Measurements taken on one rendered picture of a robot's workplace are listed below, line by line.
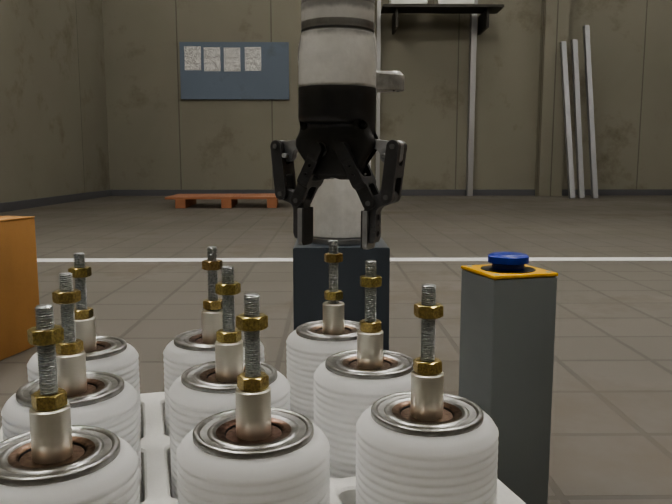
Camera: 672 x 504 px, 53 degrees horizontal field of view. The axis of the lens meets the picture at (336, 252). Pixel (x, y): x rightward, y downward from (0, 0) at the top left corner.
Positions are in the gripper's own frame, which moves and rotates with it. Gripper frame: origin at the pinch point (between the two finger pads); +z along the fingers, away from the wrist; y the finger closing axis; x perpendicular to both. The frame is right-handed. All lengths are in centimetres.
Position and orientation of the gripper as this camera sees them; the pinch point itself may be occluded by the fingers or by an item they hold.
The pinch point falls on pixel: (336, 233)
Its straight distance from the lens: 67.6
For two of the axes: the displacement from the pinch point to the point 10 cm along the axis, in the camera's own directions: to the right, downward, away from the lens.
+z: -0.1, 9.9, 1.4
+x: 4.2, -1.3, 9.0
